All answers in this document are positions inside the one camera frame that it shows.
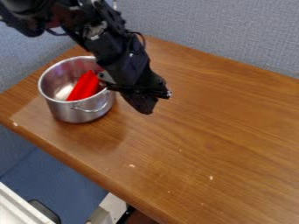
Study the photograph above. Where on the white furniture edge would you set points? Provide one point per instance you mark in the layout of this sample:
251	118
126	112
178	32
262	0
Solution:
16	211

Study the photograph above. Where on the white table leg bracket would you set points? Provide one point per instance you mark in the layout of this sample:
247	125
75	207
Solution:
110	211

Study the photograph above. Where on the metal pot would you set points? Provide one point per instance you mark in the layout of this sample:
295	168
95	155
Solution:
58	81

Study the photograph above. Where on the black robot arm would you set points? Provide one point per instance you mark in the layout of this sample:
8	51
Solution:
94	24

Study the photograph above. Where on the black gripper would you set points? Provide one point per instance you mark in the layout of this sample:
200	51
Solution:
123	58

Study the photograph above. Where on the red block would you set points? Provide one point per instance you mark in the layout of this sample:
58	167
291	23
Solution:
86	87

